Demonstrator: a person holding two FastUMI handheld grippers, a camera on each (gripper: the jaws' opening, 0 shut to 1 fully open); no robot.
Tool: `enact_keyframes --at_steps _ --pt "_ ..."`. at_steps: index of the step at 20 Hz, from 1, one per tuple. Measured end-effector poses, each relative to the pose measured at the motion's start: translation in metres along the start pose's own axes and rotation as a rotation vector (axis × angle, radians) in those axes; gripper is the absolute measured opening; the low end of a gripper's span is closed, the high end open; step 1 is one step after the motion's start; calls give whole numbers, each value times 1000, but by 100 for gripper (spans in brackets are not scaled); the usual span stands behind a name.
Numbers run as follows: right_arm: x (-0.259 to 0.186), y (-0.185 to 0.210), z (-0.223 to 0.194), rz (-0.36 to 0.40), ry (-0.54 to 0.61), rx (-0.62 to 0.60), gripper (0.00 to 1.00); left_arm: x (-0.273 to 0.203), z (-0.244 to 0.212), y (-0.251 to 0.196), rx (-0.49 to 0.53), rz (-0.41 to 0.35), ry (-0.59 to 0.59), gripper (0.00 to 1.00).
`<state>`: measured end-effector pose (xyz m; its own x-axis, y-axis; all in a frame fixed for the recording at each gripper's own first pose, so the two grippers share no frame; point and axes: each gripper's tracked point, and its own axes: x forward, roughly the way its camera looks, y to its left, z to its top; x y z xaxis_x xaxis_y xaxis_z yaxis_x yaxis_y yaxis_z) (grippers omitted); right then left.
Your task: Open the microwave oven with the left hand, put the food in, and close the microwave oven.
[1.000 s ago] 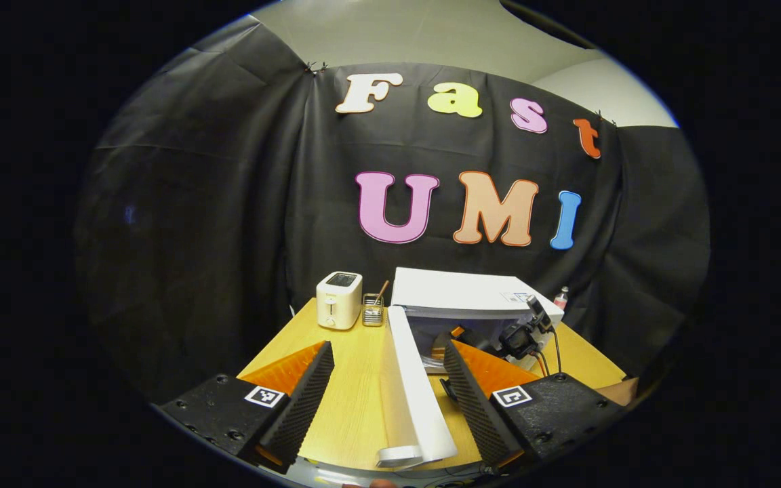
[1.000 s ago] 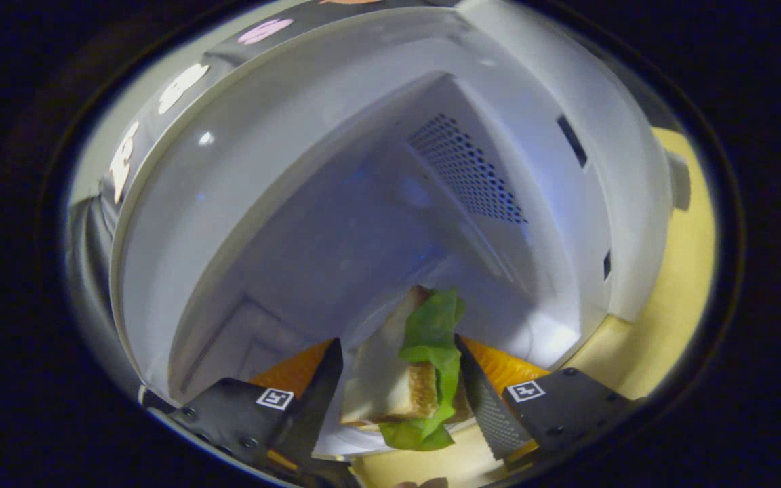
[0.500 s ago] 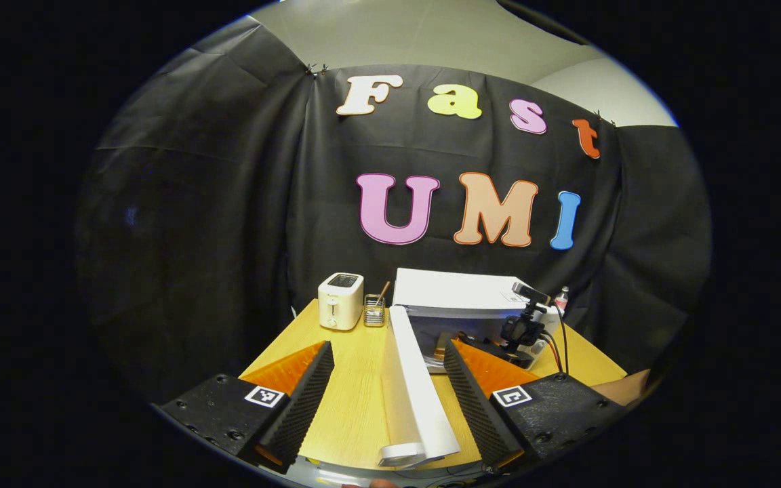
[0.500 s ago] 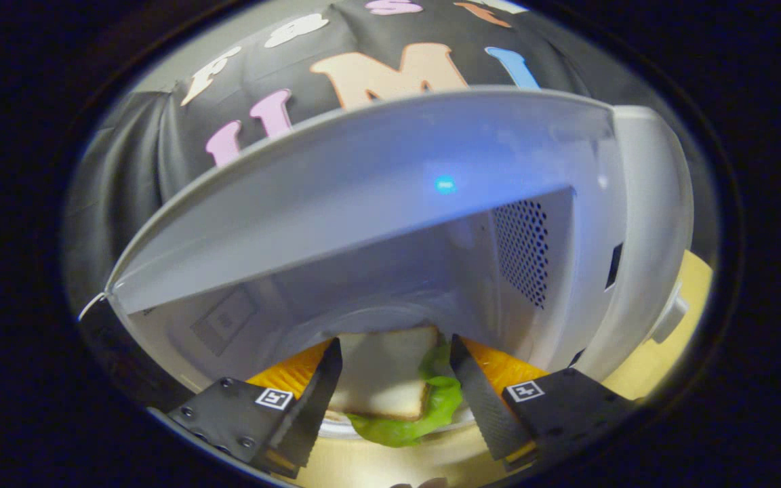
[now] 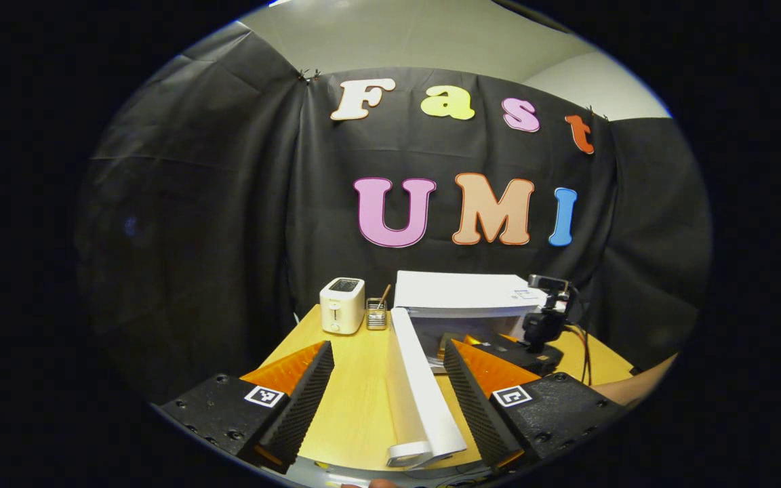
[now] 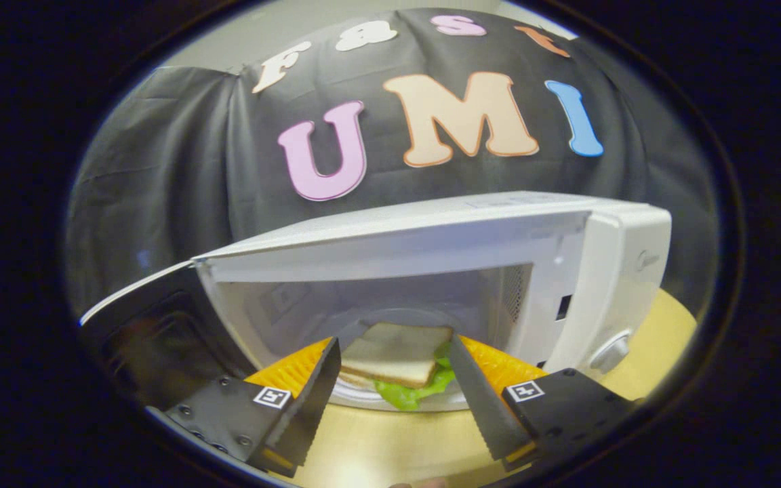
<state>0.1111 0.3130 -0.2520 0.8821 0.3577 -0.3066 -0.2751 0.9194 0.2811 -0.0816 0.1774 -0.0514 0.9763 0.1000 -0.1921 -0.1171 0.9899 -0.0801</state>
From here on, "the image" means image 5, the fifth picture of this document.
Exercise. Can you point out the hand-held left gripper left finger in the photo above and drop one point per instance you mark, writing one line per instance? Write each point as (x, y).
(302, 400)

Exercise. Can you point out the wooden stick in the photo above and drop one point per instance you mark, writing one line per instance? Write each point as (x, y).
(385, 295)

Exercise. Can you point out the white toaster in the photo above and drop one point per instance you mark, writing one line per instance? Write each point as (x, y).
(342, 308)

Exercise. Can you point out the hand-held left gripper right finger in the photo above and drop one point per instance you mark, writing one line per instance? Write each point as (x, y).
(472, 400)

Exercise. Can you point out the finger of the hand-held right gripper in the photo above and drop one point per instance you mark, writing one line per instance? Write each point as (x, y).
(472, 339)

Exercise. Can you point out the metal mesh utensil holder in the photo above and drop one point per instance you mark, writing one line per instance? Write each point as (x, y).
(376, 317)

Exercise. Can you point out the white microwave oven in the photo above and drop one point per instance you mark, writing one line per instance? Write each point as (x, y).
(458, 291)

